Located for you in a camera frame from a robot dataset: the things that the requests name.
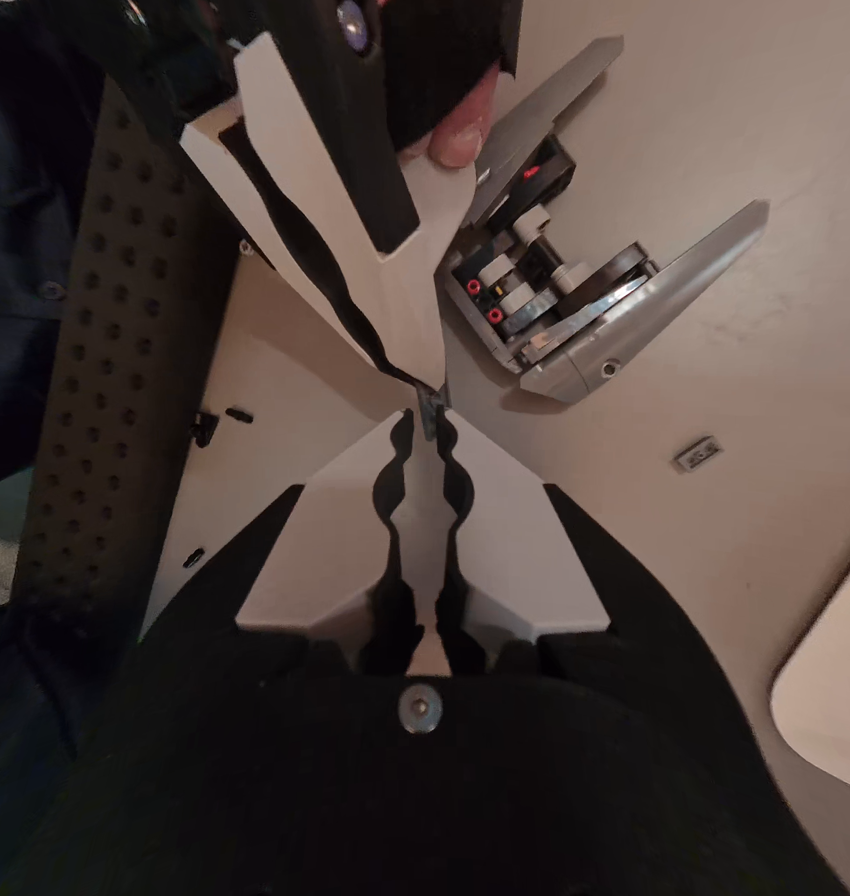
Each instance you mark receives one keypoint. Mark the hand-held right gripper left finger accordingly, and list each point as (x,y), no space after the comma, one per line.
(320,553)

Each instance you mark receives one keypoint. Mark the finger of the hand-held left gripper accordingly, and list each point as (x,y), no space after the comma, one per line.
(397,308)
(285,269)

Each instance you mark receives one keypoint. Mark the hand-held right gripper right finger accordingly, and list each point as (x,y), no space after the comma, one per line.
(523,553)

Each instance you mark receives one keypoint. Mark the grey orange-striped lego tile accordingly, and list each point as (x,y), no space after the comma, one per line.
(432,413)

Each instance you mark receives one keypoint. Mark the grey black lego technic model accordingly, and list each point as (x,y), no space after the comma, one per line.
(677,294)

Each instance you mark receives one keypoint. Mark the small dark lego piece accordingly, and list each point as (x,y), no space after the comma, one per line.
(194,558)

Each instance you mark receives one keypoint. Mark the black lego pin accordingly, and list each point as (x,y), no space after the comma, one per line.
(239,415)

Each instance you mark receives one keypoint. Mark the black lego connector piece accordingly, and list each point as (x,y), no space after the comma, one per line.
(204,427)

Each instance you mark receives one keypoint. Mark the small grey lego plate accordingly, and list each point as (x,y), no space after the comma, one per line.
(698,453)

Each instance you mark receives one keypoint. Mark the person's left hand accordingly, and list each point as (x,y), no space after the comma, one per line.
(460,140)

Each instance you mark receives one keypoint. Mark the black perforated foam mat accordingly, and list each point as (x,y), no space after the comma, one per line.
(103,420)

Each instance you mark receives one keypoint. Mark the white base book stand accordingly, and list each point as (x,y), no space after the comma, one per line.
(831,665)

